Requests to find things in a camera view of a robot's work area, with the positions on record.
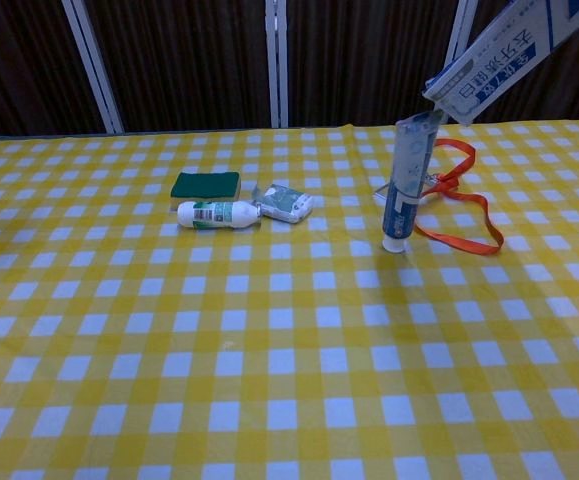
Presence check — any blue white toothpaste box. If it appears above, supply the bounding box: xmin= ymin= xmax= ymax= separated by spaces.
xmin=420 ymin=0 xmax=579 ymax=127

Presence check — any white bottle with green label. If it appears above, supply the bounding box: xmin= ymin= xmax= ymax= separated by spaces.
xmin=176 ymin=199 xmax=262 ymax=231

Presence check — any clear badge holder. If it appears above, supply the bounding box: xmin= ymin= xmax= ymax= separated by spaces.
xmin=372 ymin=172 xmax=440 ymax=202

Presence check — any dark pleated curtain panel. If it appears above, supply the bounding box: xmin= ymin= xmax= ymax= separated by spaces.
xmin=285 ymin=0 xmax=459 ymax=128
xmin=0 ymin=0 xmax=106 ymax=142
xmin=84 ymin=0 xmax=275 ymax=134
xmin=468 ymin=0 xmax=579 ymax=124

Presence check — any green and yellow sponge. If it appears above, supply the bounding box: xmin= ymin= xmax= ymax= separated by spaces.
xmin=170 ymin=171 xmax=242 ymax=211

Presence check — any blue white toothpaste tube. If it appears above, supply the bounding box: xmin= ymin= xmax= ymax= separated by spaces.
xmin=381 ymin=110 xmax=443 ymax=253

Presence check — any yellow white checkered tablecloth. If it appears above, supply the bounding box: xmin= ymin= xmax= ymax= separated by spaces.
xmin=0 ymin=116 xmax=579 ymax=480

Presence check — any white frame post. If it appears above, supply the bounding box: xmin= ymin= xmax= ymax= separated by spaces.
xmin=264 ymin=0 xmax=290 ymax=129
xmin=430 ymin=0 xmax=480 ymax=126
xmin=60 ymin=0 xmax=126 ymax=135

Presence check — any orange lanyard strap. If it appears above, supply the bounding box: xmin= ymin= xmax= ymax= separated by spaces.
xmin=412 ymin=138 xmax=506 ymax=257

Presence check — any grey white wrapped packet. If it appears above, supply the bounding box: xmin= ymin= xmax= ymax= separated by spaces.
xmin=251 ymin=183 xmax=314 ymax=224

